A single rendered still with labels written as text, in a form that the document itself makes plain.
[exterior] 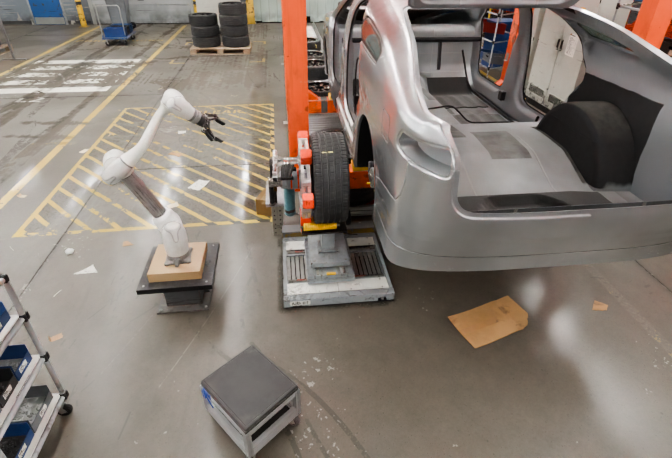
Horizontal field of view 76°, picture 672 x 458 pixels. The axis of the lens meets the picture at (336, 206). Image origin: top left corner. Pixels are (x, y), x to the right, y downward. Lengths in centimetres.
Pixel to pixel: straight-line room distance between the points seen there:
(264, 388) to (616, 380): 218
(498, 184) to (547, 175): 38
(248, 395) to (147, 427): 69
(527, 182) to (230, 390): 227
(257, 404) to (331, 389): 60
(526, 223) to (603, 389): 137
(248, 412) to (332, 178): 144
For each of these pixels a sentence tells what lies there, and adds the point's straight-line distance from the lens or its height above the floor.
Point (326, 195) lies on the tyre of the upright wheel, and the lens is 283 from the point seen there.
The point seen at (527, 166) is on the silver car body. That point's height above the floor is 98.
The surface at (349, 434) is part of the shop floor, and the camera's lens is 268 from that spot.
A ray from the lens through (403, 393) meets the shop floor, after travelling 285.
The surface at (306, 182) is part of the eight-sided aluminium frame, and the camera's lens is 283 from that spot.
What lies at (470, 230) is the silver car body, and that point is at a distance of 220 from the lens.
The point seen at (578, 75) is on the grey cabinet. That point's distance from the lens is 725.
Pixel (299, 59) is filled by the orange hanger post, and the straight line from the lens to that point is 324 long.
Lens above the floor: 231
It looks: 31 degrees down
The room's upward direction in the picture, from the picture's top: 1 degrees clockwise
